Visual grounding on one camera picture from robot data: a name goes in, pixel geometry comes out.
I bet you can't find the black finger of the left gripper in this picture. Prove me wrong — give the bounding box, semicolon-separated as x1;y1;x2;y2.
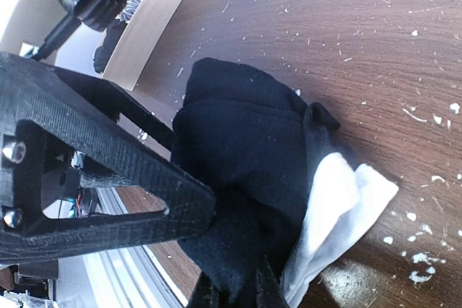
1;53;214;265
53;66;173;150

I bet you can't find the grey striped rolled underwear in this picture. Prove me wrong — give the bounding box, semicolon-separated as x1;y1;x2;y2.
118;0;143;23

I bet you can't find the wooden compartment organizer box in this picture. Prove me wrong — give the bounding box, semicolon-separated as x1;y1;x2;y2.
102;0;183;91

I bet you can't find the black underwear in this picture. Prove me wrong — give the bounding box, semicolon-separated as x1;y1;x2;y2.
171;58;398;307
93;19;127;74

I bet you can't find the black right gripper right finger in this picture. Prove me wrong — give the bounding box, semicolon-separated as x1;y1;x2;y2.
256;257;288;308

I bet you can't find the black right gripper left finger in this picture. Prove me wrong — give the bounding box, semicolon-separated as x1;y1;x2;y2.
187;273;219;308

